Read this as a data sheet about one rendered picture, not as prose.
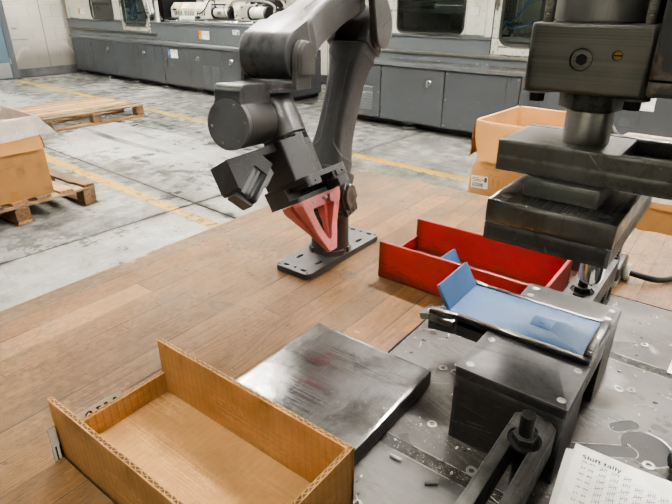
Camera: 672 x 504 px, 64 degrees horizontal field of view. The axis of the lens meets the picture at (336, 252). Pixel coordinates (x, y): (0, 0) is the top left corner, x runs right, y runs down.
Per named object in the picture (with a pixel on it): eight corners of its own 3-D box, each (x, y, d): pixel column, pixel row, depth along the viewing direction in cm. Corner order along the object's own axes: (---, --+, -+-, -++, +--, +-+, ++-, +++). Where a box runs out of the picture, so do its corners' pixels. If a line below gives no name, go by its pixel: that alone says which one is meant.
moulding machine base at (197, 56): (76, 73, 1031) (65, 18, 989) (124, 68, 1101) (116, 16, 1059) (271, 107, 706) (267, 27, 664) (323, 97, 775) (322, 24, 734)
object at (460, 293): (462, 283, 63) (464, 260, 62) (599, 326, 55) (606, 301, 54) (434, 307, 58) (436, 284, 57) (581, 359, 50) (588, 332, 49)
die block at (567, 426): (520, 342, 67) (529, 290, 64) (605, 372, 62) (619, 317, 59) (447, 435, 53) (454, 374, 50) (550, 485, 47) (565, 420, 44)
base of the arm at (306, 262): (381, 197, 93) (348, 189, 96) (306, 233, 78) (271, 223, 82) (379, 239, 96) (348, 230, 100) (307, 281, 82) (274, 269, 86)
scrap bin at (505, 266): (416, 250, 92) (418, 217, 89) (566, 294, 78) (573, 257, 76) (377, 276, 83) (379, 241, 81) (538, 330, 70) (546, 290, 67)
